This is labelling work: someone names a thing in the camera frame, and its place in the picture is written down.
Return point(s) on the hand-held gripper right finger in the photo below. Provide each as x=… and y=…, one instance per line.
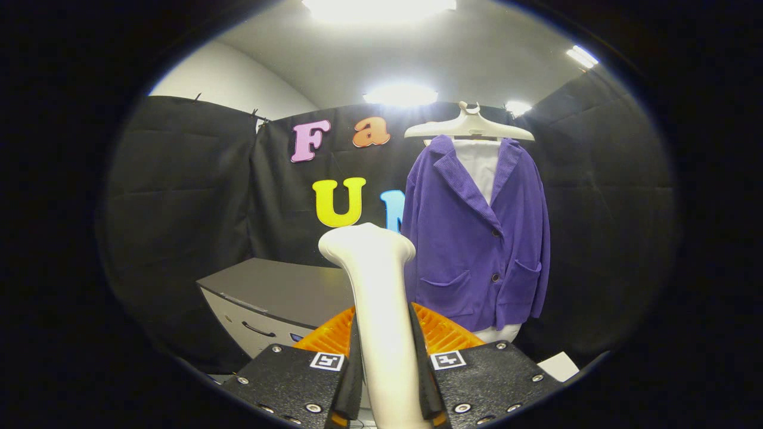
x=424, y=387

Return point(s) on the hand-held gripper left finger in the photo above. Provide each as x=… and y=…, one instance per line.
x=355, y=387

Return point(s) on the white garment steamer head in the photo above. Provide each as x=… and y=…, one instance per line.
x=375, y=280

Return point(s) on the white plastic clothes hanger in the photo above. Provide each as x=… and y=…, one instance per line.
x=471, y=126

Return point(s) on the grey top white cabinet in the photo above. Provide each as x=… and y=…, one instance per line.
x=280, y=286

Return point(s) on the white flat board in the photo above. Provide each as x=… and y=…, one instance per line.
x=560, y=366

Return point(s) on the black backdrop cloth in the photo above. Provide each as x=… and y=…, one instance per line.
x=179, y=208

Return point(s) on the ceiling light panel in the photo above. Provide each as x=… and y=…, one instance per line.
x=517, y=108
x=581, y=56
x=378, y=7
x=399, y=95

